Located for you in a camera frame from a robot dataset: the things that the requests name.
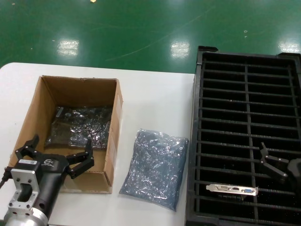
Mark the black slotted plastic container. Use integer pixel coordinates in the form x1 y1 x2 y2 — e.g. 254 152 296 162
185 45 301 226

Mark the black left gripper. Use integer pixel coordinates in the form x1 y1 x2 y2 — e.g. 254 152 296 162
15 134 95 214

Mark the grey antistatic plastic bag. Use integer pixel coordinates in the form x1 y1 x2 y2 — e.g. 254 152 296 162
44 105 113 150
119 128 190 214

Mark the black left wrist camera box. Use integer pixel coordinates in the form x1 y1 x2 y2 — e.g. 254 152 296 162
13 158 42 175

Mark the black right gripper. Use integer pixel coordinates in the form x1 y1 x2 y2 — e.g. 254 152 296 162
260 142 301 189

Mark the open brown cardboard box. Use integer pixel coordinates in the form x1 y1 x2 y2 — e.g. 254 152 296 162
8 75 124 194

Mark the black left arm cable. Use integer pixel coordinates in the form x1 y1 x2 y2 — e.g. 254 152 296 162
0 166 15 189

